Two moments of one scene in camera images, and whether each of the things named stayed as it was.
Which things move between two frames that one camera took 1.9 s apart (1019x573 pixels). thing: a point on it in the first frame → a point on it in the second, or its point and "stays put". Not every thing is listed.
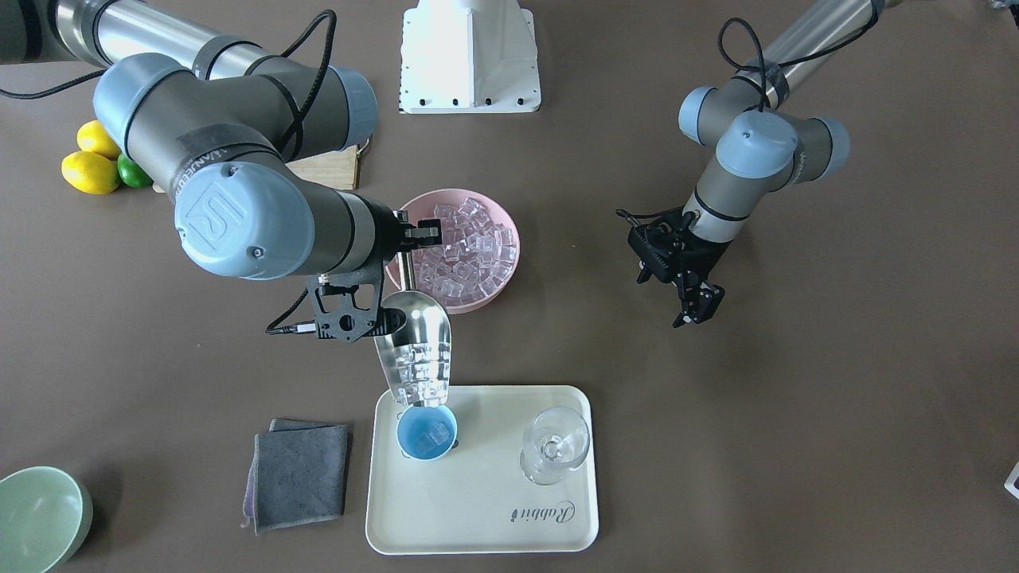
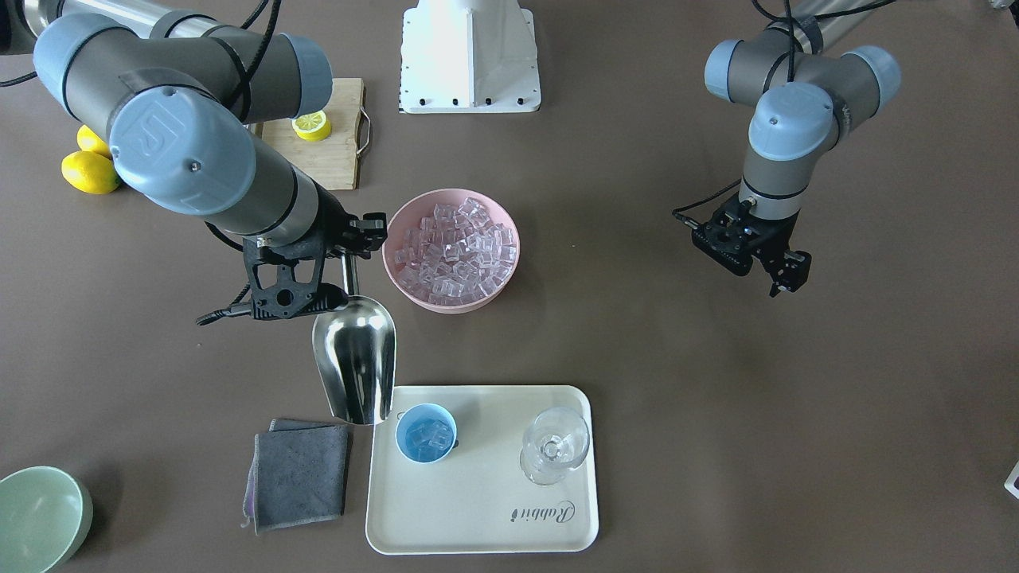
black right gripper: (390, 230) → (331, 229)
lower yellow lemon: (90, 172) stays put
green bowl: (45, 515) stays put
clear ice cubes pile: (474, 260) stays put
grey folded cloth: (298, 474) stays put
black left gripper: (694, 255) → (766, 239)
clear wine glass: (556, 440) stays put
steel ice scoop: (415, 363) → (355, 351)
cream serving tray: (476, 500) stays put
